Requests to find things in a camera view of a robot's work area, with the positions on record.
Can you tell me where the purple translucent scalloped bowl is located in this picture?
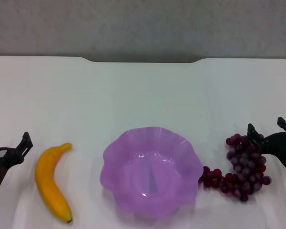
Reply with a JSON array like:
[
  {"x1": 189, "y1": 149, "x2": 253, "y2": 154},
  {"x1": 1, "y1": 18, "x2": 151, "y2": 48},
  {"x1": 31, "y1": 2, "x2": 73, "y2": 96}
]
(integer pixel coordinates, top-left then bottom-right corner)
[{"x1": 99, "y1": 126, "x2": 204, "y2": 220}]

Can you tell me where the yellow banana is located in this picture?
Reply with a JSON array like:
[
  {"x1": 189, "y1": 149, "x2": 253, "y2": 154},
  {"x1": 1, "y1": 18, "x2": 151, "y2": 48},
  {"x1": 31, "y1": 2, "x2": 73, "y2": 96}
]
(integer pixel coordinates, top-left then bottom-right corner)
[{"x1": 34, "y1": 142, "x2": 73, "y2": 224}]

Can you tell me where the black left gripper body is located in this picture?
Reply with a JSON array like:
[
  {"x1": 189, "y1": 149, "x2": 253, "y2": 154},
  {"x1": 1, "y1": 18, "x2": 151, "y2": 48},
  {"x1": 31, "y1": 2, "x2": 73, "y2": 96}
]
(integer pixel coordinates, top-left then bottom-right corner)
[{"x1": 0, "y1": 146, "x2": 24, "y2": 189}]

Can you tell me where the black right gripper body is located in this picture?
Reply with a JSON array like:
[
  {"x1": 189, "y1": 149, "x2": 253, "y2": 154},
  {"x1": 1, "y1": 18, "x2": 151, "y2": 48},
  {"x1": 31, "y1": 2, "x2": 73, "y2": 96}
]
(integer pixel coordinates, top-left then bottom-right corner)
[{"x1": 259, "y1": 132, "x2": 286, "y2": 175}]

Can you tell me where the dark red grape bunch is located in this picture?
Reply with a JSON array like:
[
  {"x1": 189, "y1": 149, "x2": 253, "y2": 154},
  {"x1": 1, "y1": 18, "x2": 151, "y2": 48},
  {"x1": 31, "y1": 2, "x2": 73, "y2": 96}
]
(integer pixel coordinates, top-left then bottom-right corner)
[{"x1": 198, "y1": 133, "x2": 272, "y2": 202}]

